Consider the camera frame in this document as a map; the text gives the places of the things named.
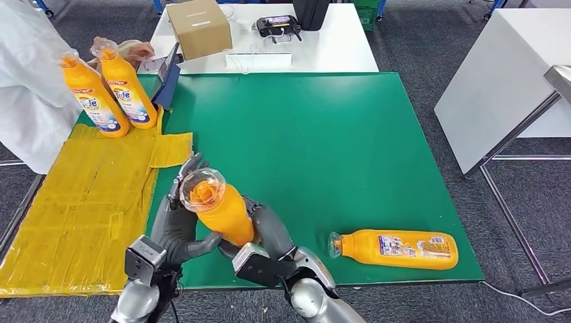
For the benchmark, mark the tablet in blue case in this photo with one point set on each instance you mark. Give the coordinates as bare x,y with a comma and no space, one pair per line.
167,87

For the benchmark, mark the person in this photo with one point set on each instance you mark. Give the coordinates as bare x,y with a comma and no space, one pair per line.
27,67

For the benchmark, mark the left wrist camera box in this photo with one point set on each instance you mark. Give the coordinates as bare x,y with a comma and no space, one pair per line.
145,261

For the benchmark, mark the brown cardboard box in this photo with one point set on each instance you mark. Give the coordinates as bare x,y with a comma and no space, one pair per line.
198,27

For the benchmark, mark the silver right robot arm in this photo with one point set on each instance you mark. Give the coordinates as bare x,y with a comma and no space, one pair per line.
316,294

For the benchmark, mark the printed label sheet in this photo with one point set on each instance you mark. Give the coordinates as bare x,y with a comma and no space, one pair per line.
151,64

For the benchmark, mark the orange detergent bottle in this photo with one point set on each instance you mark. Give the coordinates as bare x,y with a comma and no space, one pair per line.
131,102
227,218
100,111
361,249

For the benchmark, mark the yellow taped cardboard sheet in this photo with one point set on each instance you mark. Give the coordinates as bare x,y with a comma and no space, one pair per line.
67,200

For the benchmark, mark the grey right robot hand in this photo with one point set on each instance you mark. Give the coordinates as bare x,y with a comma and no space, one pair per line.
272,232

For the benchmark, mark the grey metal frame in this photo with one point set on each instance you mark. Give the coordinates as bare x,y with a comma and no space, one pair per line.
515,223

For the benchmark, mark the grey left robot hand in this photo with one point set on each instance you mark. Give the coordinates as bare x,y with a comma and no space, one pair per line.
176,232

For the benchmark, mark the green table mat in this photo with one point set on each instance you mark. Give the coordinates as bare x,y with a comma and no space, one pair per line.
312,133

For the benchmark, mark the large white table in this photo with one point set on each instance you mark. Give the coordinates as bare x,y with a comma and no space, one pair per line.
493,80

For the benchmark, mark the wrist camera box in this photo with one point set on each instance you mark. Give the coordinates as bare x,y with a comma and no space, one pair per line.
145,261
258,267

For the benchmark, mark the steel table corner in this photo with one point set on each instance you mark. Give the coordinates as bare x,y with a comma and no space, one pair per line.
561,80

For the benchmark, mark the green plastic crate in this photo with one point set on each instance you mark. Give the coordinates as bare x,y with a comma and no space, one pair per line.
365,13

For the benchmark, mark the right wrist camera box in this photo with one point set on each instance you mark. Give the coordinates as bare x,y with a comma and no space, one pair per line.
258,267

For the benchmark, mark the black handheld controller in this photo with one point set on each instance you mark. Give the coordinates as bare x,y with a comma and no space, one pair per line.
277,26

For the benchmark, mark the person's left hand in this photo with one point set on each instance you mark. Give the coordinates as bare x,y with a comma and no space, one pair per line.
142,51

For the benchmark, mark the long white box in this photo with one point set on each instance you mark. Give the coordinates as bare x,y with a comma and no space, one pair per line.
265,60

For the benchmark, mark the beige wrist wrap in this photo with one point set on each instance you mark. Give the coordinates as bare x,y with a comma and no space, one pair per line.
122,47

